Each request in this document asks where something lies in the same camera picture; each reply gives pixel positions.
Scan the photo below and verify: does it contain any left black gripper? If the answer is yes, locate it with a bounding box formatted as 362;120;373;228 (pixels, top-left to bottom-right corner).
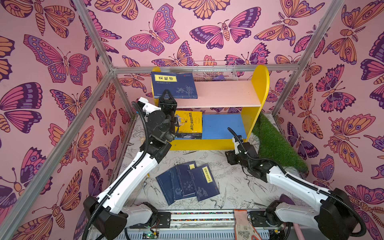
152;91;172;143

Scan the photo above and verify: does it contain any yellow cartoon book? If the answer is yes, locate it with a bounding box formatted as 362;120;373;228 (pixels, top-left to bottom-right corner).
176;133;202;140
175;111;203;134

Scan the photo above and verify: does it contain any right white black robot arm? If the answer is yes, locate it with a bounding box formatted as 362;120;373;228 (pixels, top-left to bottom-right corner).
225;142;367;240

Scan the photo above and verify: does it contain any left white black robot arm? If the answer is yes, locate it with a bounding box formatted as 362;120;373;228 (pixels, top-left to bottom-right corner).
82;90;177;240

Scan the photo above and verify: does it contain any green artificial grass mat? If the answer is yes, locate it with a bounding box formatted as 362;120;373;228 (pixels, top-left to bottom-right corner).
252;113;308;173

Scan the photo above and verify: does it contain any yellow pink blue bookshelf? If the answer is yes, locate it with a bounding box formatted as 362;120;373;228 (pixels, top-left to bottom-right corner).
150;64;271;151

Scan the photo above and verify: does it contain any purple spatula head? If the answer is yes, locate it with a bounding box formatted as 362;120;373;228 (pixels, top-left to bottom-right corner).
279;194;295;207

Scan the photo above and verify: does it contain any patterned red white glove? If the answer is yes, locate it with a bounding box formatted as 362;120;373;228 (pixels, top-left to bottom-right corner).
234;210;262;240

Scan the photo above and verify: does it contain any dark blue thread-bound book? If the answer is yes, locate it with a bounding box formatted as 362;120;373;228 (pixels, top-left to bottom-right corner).
156;167;183;206

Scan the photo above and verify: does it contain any green circuit board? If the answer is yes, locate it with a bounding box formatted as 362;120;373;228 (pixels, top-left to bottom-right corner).
142;231;159;240

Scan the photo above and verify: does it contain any white wire basket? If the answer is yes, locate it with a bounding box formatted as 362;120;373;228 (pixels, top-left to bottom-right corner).
192;60;239;82

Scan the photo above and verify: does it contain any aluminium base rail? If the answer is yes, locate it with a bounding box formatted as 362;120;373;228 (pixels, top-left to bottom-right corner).
86;208;343;240

